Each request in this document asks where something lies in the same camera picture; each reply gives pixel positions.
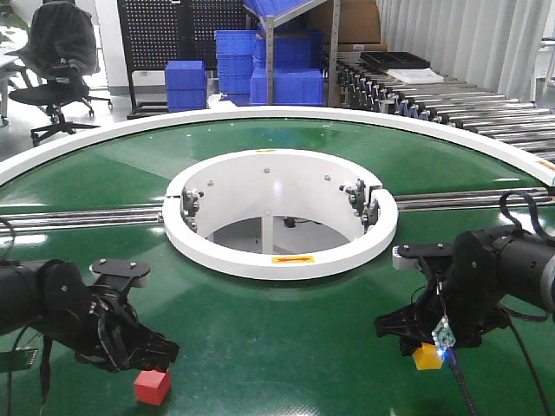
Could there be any white outer ring rim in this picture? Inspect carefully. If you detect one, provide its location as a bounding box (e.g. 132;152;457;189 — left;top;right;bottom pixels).
0;105;555;187

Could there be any black tray on conveyor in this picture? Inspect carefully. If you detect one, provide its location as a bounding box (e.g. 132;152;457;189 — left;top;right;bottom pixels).
361;51;430;70

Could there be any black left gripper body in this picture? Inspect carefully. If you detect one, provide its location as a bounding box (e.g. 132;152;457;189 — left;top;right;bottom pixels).
74;283;140;373

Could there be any roller conveyor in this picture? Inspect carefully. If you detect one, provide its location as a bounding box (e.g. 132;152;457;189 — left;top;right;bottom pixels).
337;61;554;163

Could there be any blue crate stack middle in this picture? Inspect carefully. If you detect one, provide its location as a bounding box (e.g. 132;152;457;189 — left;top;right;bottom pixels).
214;29;325;107

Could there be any black office chair with jacket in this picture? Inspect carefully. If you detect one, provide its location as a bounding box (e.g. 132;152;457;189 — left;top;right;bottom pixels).
9;1;100;146

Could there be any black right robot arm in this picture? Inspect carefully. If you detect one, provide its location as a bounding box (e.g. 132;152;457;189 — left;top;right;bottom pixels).
375;225;554;355

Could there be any small green circuit board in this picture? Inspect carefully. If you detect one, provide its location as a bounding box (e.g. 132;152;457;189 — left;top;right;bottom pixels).
432;315;456;351

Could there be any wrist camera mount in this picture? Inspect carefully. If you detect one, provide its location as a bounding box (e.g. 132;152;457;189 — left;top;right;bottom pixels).
392;243;454;270
89;258;150;291

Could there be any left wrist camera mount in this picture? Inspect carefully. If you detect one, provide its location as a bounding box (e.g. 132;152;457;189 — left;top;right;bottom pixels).
89;258;150;291

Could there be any red cube block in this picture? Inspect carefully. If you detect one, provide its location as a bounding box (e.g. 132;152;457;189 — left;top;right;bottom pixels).
134;370;172;406

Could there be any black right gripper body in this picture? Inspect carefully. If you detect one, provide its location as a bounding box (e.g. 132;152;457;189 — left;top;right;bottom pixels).
412;259;507;348

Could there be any black perforated pegboard panel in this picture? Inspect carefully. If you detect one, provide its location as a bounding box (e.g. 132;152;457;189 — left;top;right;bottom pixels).
117;0;251;119

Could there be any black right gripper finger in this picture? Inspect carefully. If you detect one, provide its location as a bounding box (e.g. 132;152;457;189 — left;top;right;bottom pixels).
374;303;430;338
399;336;421;356

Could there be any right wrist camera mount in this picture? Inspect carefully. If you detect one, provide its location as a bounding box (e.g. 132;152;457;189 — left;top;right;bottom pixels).
392;243;454;270

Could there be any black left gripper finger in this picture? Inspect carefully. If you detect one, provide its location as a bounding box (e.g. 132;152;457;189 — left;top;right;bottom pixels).
130;323;172;347
127;341;180;372

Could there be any black braided cable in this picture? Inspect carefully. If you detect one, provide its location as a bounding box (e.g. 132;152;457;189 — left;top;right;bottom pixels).
446;346;482;416

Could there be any small blue crate stack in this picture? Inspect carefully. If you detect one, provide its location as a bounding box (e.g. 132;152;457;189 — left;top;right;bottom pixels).
165;61;207;113

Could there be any grey metal shelf frame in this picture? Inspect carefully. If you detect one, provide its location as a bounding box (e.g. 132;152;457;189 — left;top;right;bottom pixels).
244;1;324;107

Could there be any yellow cube block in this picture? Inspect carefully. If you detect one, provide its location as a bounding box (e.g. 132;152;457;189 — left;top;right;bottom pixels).
412;342;444;371

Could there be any metal conveyor rail strip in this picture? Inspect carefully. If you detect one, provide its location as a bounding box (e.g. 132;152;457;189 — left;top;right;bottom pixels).
1;205;163;234

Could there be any white inner ring guard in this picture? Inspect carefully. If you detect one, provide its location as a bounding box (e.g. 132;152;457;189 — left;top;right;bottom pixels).
162;149;399;281

